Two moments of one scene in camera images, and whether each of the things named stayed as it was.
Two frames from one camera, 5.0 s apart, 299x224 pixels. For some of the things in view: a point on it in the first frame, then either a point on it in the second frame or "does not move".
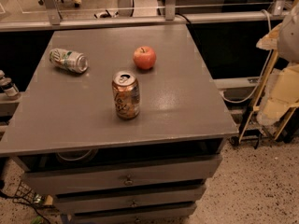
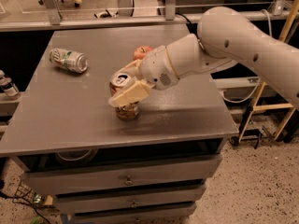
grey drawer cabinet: (122, 124) does not move
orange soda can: (126, 89) does not move
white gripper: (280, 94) → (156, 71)
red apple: (144, 57) does not move
